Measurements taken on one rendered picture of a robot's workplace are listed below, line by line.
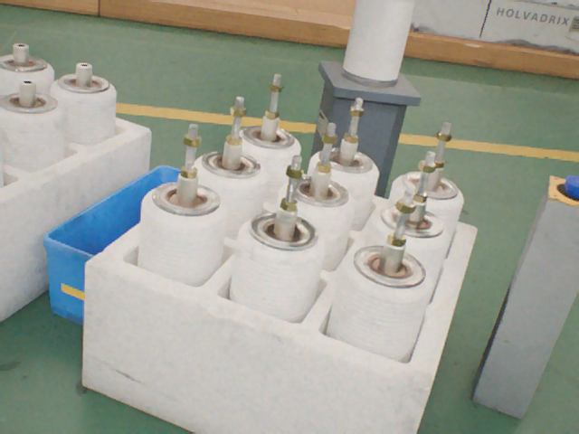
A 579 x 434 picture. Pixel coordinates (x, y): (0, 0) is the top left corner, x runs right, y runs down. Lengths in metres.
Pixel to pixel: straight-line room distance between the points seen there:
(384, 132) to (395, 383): 0.55
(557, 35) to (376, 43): 1.90
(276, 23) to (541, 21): 1.04
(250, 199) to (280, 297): 0.17
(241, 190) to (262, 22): 1.74
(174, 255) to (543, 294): 0.44
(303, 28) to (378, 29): 1.47
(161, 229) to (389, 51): 0.53
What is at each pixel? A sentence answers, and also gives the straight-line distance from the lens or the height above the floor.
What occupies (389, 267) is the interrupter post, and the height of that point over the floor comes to 0.26.
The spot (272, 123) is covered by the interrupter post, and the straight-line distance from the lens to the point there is 0.96.
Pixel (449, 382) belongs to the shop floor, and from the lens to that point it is 1.01.
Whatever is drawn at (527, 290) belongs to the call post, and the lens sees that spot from 0.89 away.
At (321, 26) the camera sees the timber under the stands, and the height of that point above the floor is 0.07.
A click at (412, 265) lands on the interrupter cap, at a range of 0.73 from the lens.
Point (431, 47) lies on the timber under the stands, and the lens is 2.70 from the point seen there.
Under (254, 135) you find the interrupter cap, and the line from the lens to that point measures 0.97.
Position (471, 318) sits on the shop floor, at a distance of 1.16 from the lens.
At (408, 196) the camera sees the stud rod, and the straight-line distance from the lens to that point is 0.68.
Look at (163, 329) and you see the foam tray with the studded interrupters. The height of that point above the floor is 0.13.
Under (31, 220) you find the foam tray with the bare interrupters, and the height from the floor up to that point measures 0.13.
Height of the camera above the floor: 0.61
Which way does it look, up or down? 28 degrees down
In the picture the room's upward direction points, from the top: 11 degrees clockwise
